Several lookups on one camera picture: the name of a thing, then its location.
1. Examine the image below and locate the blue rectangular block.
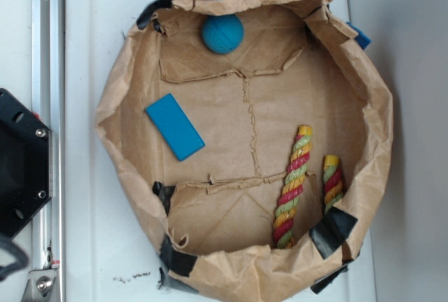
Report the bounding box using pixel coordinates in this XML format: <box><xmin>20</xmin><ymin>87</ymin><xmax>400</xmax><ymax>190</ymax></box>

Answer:
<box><xmin>146</xmin><ymin>94</ymin><xmax>206</xmax><ymax>161</ymax></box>

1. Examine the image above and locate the brown paper bag bin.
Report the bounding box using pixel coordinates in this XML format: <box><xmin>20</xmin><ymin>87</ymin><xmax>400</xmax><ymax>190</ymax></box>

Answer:
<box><xmin>95</xmin><ymin>0</ymin><xmax>393</xmax><ymax>301</ymax></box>

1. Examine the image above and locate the blue rubber ball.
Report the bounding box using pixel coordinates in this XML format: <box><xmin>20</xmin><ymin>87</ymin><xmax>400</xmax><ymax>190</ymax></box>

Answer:
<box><xmin>202</xmin><ymin>15</ymin><xmax>244</xmax><ymax>55</ymax></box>

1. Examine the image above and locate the white plastic tray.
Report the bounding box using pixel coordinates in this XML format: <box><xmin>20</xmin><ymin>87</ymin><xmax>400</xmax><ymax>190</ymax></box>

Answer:
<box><xmin>65</xmin><ymin>0</ymin><xmax>375</xmax><ymax>301</ymax></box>

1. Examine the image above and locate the long multicolour twisted rope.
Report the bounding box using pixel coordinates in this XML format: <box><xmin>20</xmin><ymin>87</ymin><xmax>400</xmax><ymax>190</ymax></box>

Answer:
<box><xmin>272</xmin><ymin>125</ymin><xmax>313</xmax><ymax>249</ymax></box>

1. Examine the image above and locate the short multicolour twisted rope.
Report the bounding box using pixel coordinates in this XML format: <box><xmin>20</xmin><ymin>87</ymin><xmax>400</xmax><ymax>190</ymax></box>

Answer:
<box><xmin>321</xmin><ymin>154</ymin><xmax>344</xmax><ymax>216</ymax></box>

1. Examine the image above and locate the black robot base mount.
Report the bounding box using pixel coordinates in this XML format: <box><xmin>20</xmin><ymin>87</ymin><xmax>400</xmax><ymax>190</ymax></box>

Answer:
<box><xmin>0</xmin><ymin>88</ymin><xmax>50</xmax><ymax>238</ymax></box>

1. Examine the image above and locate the aluminium frame rail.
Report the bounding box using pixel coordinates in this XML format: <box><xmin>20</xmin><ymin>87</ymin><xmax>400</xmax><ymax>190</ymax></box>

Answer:
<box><xmin>22</xmin><ymin>0</ymin><xmax>66</xmax><ymax>301</ymax></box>

